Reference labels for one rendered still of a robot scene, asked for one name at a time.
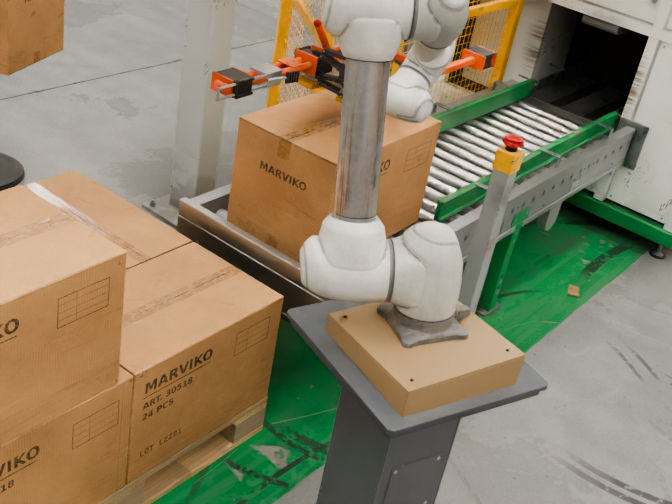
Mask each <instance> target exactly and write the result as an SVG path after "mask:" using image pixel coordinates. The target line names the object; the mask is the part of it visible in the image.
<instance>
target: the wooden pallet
mask: <svg viewBox="0 0 672 504"><path fill-rule="evenodd" d="M267 399H268V396H266V397H265V398H263V399H262V400H260V401H259V402H257V403H255V404H254V405H252V406H251V407H249V408H248V409H246V410H244V411H243V412H241V413H240V414H238V415H236V416H235V417H233V418H232V419H230V420H229V421H227V422H225V423H224V424H222V425H221V426H219V427H218V428H216V429H214V430H213V431H211V432H210V433H208V434H206V435H205V436H203V437H202V438H200V439H199V440H197V441H195V442H194V443H192V444H191V445H189V446H187V447H186V448H184V449H183V450H181V451H180V452H178V453H176V454H175V455H173V456H172V457H170V458H169V459H167V460H165V461H164V462H162V463H161V464H159V465H157V466H156V467H154V468H153V469H151V470H150V471H148V472H146V473H145V474H143V475H142V476H140V477H139V478H137V479H135V480H134V481H132V482H131V483H129V484H127V485H126V484H125V486H124V487H123V488H121V489H120V490H118V491H116V492H115V493H113V494H112V495H110V496H109V497H107V498H105V499H104V500H102V501H101V502H99V503H97V504H151V503H153V502H154V501H156V500H157V499H159V498H160V497H162V496H163V495H165V494H166V493H168V492H169V491H171V490H172V489H174V488H175V487H177V486H178V485H180V484H181V483H183V482H184V481H186V480H187V479H189V478H190V477H192V476H193V475H195V474H196V473H198V472H199V471H201V470H202V469H204V468H205V467H207V466H208V465H210V464H211V463H213V462H214V461H216V460H217V459H219V458H220V457H222V456H223V455H225V454H226V453H228V452H229V451H231V450H232V449H234V448H235V447H237V446H238V445H240V444H241V443H243V442H244V441H246V440H247V439H249V438H250V437H252V436H253V435H255V434H256V433H258V432H259V431H261V430H262V429H263V422H264V416H265V410H266V405H267Z"/></svg>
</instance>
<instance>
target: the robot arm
mask: <svg viewBox="0 0 672 504"><path fill-rule="evenodd" d="M468 16H469V0H323V5H322V13H321V21H322V24H323V25H324V28H325V29H326V30H327V32H328V33H330V34H331V35H333V36H338V41H339V44H340V50H341V52H339V51H336V50H334V49H331V48H326V49H323V50H322V52H321V51H319V50H313V51H312V50H310V49H303V50H302V51H304V52H306V53H309V54H311V55H313V56H316V57H318V60H319V59H323V60H324V61H326V62H327V63H329V64H330V65H331V66H333V67H334V68H336V70H337V71H339V76H335V75H329V74H322V75H319V76H317V75H315V79H318V82H317V84H318V85H319V86H321V87H323V88H325V89H327V90H329V91H331V92H333V93H335V94H337V95H338V96H339V98H343V99H342V112H341V131H340V144H339V157H338V170H337V183H336V195H335V208H334V211H333V212H332V213H330V214H329V215H328V216H327V217H326V218H325V219H324V221H323V222H322V226H321V229H320V232H319V235H316V236H311V237H309V238H308V239H307V240H306V241H305V242H304V244H303V246H302V247H301V249H300V274H301V283H302V285H303V286H305V287H306V288H308V289H309V290H310V291H311V292H313V293H315V294H317V295H319V296H322V297H325V298H328V299H333V300H338V301H347V302H390V303H392V304H380V305H378V306H377V313H378V314H379V315H381V316H382V317H383V318H384V319H385V320H386V322H387V323H388V324H389V326H390V327H391V328H392V330H393V331H394V332H395V334H396V335H397V336H398V338H399V339H400V342H401V345H402V346H403V347H404V348H413V347H415V346H418V345H424V344H430V343H437V342H443V341H449V340H466V339H468V335H469V332H468V330H466V329H465V328H464V327H462V326H461V325H460V324H459V323H458V321H457V320H460V319H463V318H466V317H468V316H469V315H470V308H469V307H468V306H466V305H456V304H457V301H458V298H459V294H460V289H461V283H462V275H463V257H462V252H461V249H460V245H459V242H458V239H457V237H456V235H455V233H454V231H453V230H452V229H451V228H450V227H448V226H447V225H445V224H442V223H439V222H435V221H424V222H421V223H416V224H414V225H412V226H411V227H409V228H408V229H406V230H405V232H404V234H403V235H402V236H399V237H396V238H392V239H386V235H385V227H384V225H383V223H382V222H381V220H380V219H379V218H378V217H377V216H376V211H377V200H378V190H379V179H380V168H381V158H382V147H383V136H384V126H385V115H386V114H388V115H390V116H392V117H394V118H397V119H400V120H403V121H407V122H412V123H421V122H423V121H424V120H426V119H427V118H428V116H429V115H430V113H431V111H432V109H433V100H432V98H431V96H430V94H429V93H428V90H429V88H430V87H431V86H432V84H433V83H435V82H436V80H437V79H438V78H439V77H440V76H441V74H442V73H443V72H444V71H445V69H446V68H447V66H448V65H449V63H450V61H451V59H452V57H453V54H454V51H455V39H457V38H458V37H459V35H460V34H461V32H462V31H463V29H464V27H465V25H466V22H467V20H468ZM401 40H414V45H413V46H412V47H411V49H410V50H409V52H408V54H407V57H406V58H405V60H404V62H403V64H402V66H401V67H400V69H399V70H398V71H397V72H396V73H394V74H393V75H392V76H391V77H389V72H390V62H391V60H393V58H394V57H395V55H396V54H397V51H398V48H399V46H400V44H401ZM332 56H333V57H336V58H339V59H342V60H345V64H342V63H340V62H339V61H337V60H336V59H334V58H333V57H332ZM325 80H327V81H332V82H335V83H340V84H341V86H342V88H343V89H341V88H339V87H337V86H335V85H333V84H331V83H329V82H327V81H325Z"/></svg>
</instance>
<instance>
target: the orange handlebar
mask: <svg viewBox="0 0 672 504"><path fill-rule="evenodd" d="M406 57H407V55H405V54H402V53H400V52H397V54H396V55H395V57H394V58H393V59H396V60H398V61H401V62H404V60H405V58H406ZM475 60H476V59H475V58H474V57H472V56H470V57H467V58H464V59H461V60H458V61H455V62H453V63H450V64H449V65H448V66H447V68H446V69H445V71H444V72H443V73H442V74H441V75H444V74H447V73H450V72H453V71H456V70H458V69H461V68H464V67H467V66H470V65H472V64H474V63H475ZM277 61H278V63H274V64H271V65H273V66H275V67H278V68H280V69H282V70H283V71H282V77H284V76H286V72H289V71H297V70H299V71H300V74H303V73H302V72H301V71H305V70H308V69H311V68H312V67H313V64H312V62H310V61H309V62H305V63H302V58H301V57H296V58H293V59H291V58H289V57H287V58H283V59H279V60H277ZM245 72H247V73H249V74H251V75H253V77H257V76H255V71H254V70H248V71H245ZM300 74H299V75H300ZM265 81H266V77H265V78H261V79H258V80H254V81H253V82H252V86H253V85H256V84H260V83H263V82H265ZM225 85H228V84H226V83H223V82H221V81H220V80H215V82H214V86H215V87H216V88H217V87H221V86H225Z"/></svg>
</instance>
